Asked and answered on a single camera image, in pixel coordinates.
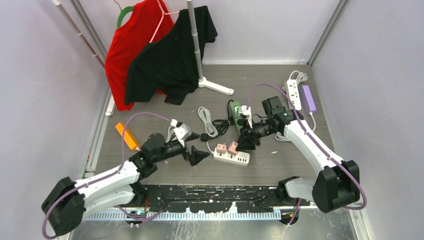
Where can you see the red t-shirt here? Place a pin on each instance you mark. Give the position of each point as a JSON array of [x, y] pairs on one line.
[[128, 41]]

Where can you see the pink plug adapter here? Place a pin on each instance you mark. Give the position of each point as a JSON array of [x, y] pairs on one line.
[[232, 148], [221, 148]]

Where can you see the pink clothes hanger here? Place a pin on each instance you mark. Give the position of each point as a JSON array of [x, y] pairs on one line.
[[163, 14]]

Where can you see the white power strip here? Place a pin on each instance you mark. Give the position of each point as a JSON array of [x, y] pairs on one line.
[[292, 92], [242, 158]]

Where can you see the green clothes hanger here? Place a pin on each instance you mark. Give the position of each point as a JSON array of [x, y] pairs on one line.
[[123, 12]]

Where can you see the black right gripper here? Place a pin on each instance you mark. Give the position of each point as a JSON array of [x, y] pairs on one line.
[[245, 142]]

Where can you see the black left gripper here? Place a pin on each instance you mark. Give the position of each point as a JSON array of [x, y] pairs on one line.
[[196, 155]]

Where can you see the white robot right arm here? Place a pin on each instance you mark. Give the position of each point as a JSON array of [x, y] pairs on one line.
[[337, 182]]

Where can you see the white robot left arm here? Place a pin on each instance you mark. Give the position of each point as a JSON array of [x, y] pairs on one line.
[[70, 202]]

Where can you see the dark green power strip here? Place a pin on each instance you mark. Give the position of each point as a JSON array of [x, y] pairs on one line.
[[235, 115]]

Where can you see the black t-shirt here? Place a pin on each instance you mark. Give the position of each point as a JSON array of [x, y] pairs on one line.
[[168, 65]]

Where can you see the orange power strip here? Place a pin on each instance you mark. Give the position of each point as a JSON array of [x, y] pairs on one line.
[[129, 139]]

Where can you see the purple power strip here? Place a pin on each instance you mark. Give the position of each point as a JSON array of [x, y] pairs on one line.
[[307, 100]]

